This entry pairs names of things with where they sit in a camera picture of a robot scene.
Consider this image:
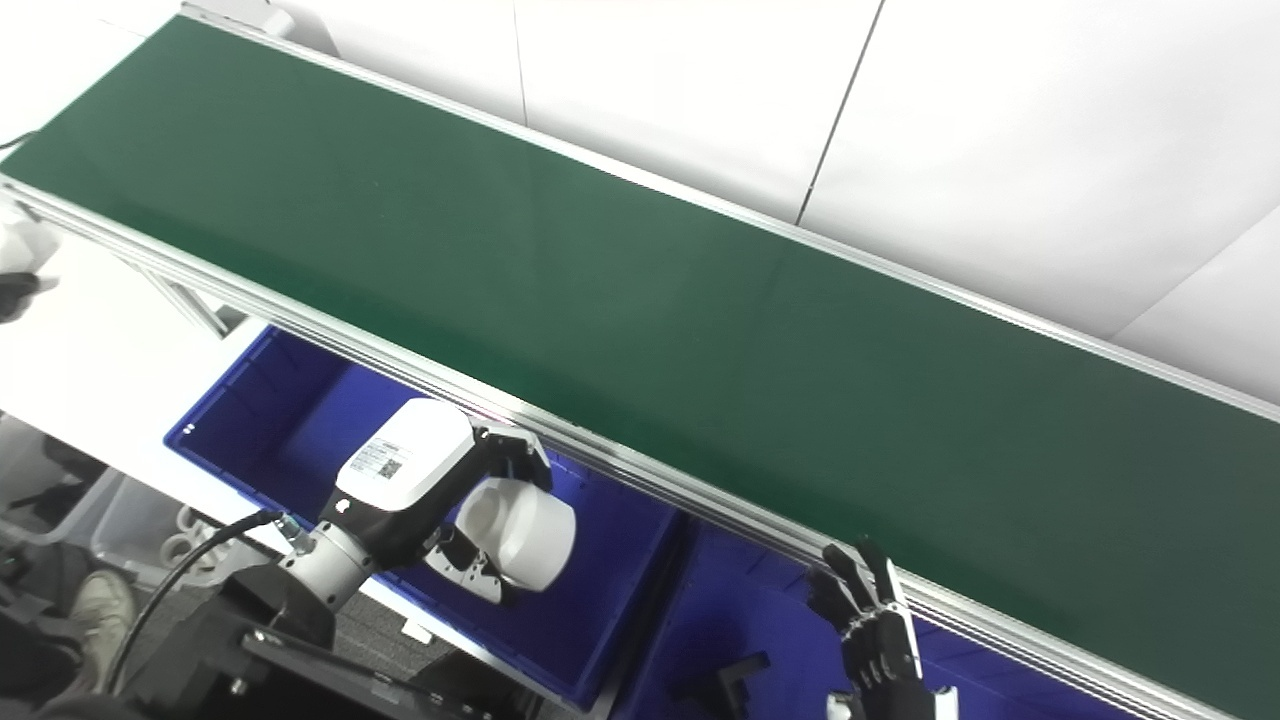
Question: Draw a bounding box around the white and black left hand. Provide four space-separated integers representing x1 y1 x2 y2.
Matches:
320 398 554 606

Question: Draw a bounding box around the white and black right hand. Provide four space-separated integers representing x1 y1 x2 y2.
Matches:
805 540 961 720

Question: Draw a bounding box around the white cylindrical plastic part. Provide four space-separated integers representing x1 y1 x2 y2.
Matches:
455 477 578 592

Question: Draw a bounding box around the blue plastic bin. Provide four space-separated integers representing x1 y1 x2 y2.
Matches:
610 520 1151 720
163 325 691 713

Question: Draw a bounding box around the grey conveyor motor box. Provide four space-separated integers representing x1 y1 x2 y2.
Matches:
185 0 296 41

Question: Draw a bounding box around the clear plastic storage box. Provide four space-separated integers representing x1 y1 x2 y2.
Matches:
90 470 271 591
0 415 126 546

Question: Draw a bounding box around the beige shoe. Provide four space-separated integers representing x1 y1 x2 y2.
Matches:
65 570 136 691

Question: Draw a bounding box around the white and black blurry object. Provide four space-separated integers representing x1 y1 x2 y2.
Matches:
0 215 61 326

